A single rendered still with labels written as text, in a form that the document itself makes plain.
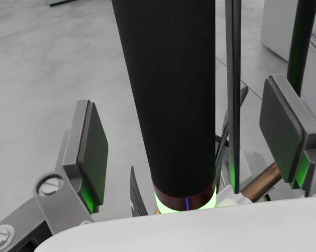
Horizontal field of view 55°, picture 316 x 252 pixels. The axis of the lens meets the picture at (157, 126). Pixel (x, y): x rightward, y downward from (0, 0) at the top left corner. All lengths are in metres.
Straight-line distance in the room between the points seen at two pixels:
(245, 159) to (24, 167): 2.15
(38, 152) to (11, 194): 0.42
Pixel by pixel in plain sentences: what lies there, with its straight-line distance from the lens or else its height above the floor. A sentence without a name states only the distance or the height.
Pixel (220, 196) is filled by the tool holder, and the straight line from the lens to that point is 0.24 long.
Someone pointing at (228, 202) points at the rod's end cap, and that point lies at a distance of 0.24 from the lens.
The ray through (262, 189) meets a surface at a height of 1.54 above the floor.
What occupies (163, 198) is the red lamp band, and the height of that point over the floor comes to 1.61.
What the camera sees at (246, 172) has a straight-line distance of 0.74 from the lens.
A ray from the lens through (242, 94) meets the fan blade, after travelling 0.52.
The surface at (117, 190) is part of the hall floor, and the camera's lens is 2.22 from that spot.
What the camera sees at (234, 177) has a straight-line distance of 0.16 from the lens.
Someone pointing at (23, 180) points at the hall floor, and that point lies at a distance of 2.59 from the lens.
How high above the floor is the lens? 1.74
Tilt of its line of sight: 42 degrees down
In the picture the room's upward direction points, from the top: 10 degrees counter-clockwise
